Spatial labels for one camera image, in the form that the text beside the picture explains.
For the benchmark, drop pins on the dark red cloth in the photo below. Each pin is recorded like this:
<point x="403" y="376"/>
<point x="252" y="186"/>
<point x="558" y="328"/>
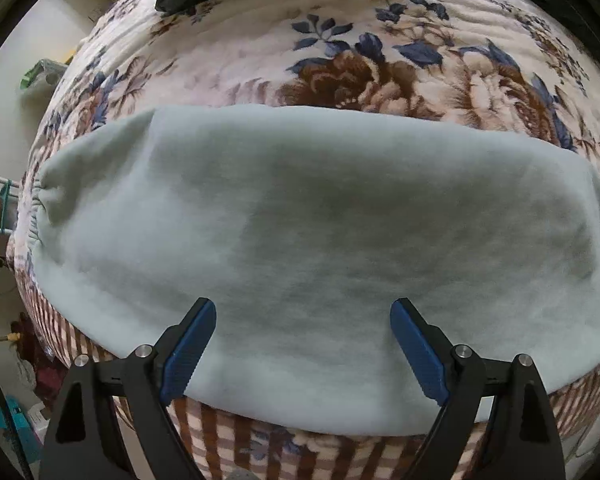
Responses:
<point x="42" y="360"/>

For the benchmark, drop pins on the teal box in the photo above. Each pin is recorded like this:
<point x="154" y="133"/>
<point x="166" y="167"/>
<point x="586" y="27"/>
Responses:
<point x="17" y="430"/>

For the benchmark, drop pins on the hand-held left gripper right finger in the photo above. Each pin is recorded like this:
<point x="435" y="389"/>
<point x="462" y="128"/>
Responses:
<point x="420" y="350"/>

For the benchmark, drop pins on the light mint pants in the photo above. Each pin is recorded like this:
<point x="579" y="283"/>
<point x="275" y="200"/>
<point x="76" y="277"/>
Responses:
<point x="305" y="240"/>

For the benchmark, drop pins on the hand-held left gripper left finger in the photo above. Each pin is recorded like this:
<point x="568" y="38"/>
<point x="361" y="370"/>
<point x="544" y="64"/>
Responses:
<point x="190" y="350"/>

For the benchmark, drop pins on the green and white plastic bag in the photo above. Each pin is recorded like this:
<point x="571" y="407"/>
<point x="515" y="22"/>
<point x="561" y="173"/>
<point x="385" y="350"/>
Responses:
<point x="42" y="77"/>

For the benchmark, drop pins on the floral blanket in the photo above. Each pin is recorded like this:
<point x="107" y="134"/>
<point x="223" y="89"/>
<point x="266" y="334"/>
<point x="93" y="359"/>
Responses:
<point x="260" y="65"/>

